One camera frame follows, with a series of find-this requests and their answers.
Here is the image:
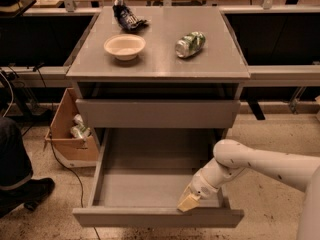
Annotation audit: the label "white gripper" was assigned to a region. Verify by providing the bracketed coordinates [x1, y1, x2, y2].
[177, 170, 219, 212]

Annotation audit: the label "grey drawer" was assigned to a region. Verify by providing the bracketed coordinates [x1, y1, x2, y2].
[76, 99, 240, 129]
[73, 128, 244, 228]

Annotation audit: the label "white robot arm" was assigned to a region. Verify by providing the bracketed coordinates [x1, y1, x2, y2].
[177, 139, 320, 240]

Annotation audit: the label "grey top drawer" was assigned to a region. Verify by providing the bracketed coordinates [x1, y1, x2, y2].
[76, 99, 240, 129]

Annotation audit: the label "grey drawer cabinet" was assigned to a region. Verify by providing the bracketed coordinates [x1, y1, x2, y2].
[65, 5, 251, 158]

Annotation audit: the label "cardboard box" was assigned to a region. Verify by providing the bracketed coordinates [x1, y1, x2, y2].
[45, 88, 99, 162]

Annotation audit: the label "crushed can in box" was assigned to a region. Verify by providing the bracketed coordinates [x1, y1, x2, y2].
[70, 114, 91, 140]

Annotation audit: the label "green soda can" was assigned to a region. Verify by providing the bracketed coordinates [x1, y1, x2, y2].
[175, 31, 206, 58]

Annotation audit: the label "black shoe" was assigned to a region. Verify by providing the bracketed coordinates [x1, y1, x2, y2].
[0, 178, 55, 218]

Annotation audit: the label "white paper bowl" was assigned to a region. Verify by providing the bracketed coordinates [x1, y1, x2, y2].
[103, 34, 146, 61]

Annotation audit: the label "person's dark trouser leg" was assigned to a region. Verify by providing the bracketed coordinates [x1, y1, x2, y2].
[0, 117, 33, 191]

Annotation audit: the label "blue crumpled chip bag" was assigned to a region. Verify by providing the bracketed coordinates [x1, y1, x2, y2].
[112, 0, 148, 32]

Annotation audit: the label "black floor cable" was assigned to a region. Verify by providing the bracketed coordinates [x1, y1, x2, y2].
[33, 62, 102, 240]

